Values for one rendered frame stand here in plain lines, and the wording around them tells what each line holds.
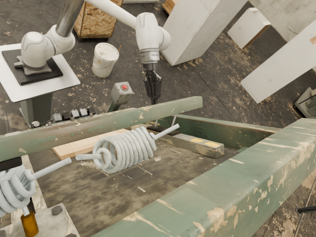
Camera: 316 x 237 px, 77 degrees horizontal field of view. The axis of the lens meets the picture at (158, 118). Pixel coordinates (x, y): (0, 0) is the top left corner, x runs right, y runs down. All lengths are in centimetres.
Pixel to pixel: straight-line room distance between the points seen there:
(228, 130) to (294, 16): 794
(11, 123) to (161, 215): 222
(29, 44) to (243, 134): 141
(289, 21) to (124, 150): 860
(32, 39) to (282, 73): 390
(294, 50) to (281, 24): 463
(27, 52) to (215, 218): 155
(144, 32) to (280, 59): 362
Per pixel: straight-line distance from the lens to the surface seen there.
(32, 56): 167
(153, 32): 94
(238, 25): 584
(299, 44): 426
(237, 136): 95
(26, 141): 24
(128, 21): 114
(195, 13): 324
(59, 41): 170
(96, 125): 26
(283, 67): 436
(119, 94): 161
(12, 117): 248
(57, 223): 36
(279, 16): 888
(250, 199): 40
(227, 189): 39
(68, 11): 153
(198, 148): 77
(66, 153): 95
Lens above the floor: 216
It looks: 50 degrees down
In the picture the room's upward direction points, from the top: 42 degrees clockwise
